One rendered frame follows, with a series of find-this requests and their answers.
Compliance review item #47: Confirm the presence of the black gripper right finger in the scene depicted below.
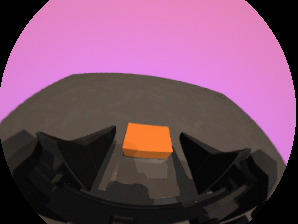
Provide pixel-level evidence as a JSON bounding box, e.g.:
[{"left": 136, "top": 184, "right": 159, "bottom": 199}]
[{"left": 180, "top": 132, "right": 251, "bottom": 196}]

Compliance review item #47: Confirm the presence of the orange block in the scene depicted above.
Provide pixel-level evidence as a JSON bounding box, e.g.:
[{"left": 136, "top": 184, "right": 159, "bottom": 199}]
[{"left": 122, "top": 123, "right": 173, "bottom": 159}]

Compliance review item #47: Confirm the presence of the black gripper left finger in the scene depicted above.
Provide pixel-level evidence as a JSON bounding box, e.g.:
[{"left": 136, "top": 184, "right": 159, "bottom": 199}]
[{"left": 35, "top": 125, "right": 116, "bottom": 192}]

